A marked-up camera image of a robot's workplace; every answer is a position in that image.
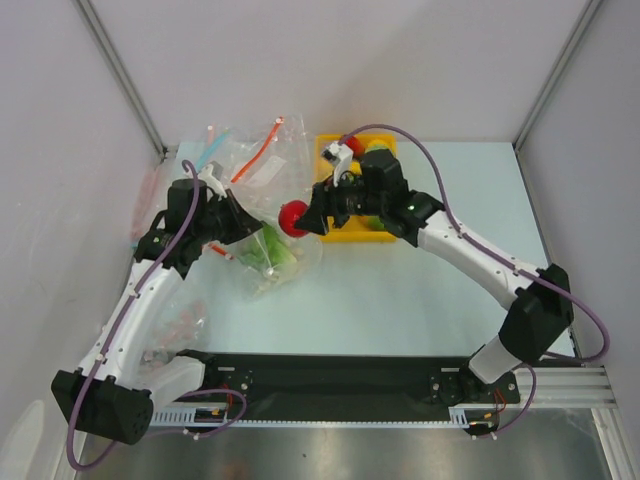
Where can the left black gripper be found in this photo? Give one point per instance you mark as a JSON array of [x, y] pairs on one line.
[[243, 223]]

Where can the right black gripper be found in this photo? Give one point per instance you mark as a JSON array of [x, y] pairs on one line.
[[325, 206]]

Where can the red pomegranate toy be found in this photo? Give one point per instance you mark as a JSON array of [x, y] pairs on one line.
[[288, 216]]

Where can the green lettuce toy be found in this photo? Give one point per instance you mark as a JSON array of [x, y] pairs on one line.
[[264, 250]]

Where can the white dotted zip bag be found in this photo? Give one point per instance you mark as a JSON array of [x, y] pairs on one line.
[[274, 179]]

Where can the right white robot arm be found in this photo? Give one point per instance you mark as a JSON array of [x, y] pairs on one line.
[[538, 311]]

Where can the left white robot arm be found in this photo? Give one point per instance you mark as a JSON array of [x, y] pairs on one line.
[[104, 395]]

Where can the orange zipper clear bag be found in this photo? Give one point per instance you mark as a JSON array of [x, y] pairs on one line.
[[284, 134]]

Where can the blue zipper clear bag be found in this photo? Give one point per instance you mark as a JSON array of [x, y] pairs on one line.
[[200, 152]]

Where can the pink dotted bag front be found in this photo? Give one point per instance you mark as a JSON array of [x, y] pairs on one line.
[[178, 328]]

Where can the yellow plastic tray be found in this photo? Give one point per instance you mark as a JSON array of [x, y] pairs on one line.
[[354, 231]]

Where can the mango toy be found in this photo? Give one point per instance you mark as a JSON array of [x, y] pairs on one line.
[[374, 223]]

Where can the red strawberry toy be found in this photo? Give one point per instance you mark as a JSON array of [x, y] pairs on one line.
[[356, 146]]

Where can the green cabbage toy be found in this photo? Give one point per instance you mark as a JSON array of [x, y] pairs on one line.
[[378, 144]]

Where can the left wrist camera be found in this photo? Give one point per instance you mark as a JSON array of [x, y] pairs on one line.
[[211, 175]]

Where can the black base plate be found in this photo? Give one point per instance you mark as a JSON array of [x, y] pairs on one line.
[[246, 379]]

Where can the white cable duct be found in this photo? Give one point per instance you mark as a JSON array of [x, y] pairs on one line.
[[209, 416]]

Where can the left aluminium frame post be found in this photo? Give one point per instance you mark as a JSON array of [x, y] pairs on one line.
[[116, 66]]

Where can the aluminium frame post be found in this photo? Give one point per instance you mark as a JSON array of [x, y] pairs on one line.
[[559, 69], [116, 66]]

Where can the aluminium front rail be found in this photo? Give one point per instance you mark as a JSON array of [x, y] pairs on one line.
[[566, 388]]

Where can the right aluminium frame post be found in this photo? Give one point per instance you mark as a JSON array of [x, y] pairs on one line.
[[559, 69]]

